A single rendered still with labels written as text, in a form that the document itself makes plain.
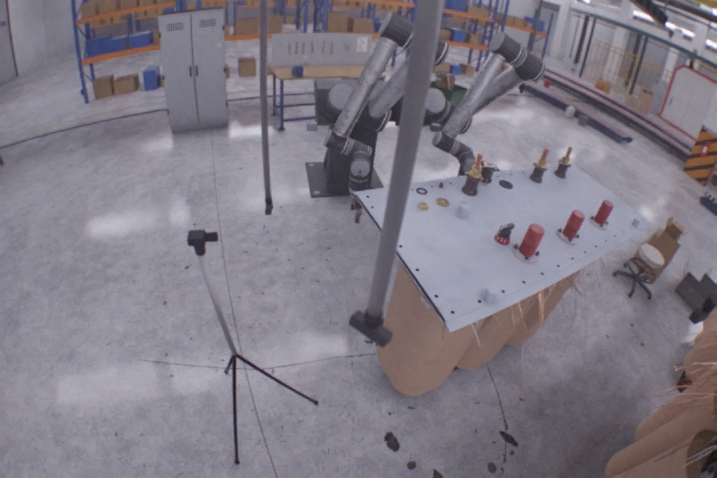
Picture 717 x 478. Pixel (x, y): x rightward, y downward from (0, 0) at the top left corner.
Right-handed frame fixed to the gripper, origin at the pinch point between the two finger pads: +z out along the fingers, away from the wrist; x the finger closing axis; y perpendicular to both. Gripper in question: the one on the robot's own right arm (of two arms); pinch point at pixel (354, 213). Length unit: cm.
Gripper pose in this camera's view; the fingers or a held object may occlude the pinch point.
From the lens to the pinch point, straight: 207.0
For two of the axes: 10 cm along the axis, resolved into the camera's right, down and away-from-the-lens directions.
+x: 2.1, 5.9, -7.8
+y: -9.7, 0.5, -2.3
